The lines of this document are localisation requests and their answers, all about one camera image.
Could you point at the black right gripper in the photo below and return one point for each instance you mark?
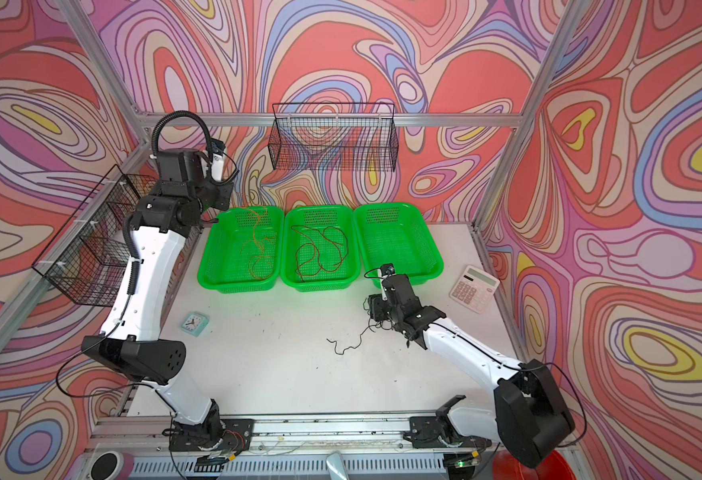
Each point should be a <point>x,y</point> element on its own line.
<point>376,303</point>

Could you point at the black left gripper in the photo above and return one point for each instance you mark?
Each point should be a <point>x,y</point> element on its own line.
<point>223,201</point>

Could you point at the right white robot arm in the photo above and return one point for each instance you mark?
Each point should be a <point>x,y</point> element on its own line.
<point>530,417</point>

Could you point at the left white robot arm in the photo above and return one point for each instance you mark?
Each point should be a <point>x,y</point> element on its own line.
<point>129,342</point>

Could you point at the right green plastic basket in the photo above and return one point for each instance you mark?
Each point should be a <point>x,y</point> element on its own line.
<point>397,234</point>

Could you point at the green plastic basket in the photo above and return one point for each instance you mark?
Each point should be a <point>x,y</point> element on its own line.
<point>397,234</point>
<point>320,251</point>
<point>243,251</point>

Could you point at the white pink calculator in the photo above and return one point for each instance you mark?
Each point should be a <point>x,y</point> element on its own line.
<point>475,289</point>

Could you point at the left green plastic basket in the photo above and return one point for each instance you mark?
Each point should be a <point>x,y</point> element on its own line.
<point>243,251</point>

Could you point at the middle green plastic basket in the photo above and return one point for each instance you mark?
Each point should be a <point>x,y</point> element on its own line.
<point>320,251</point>

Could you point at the small green alarm clock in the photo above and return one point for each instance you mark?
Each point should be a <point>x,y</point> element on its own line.
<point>194,324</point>

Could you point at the red bucket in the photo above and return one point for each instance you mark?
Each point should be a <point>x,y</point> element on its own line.
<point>554,467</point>

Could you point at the grey round speaker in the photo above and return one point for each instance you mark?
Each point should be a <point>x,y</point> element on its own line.
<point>111,465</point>

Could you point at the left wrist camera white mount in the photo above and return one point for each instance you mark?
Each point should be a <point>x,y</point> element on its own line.
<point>218,160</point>

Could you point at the black wire basket left wall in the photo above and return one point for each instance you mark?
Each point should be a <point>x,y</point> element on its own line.
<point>87,259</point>

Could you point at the black wire basket wall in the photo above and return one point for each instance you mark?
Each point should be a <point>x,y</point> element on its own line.
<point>87,259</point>
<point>334,136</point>

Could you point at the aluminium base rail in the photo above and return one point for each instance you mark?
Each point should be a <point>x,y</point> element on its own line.
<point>354,446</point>

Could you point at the black wire basket back wall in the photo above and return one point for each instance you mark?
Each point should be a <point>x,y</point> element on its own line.
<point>334,136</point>

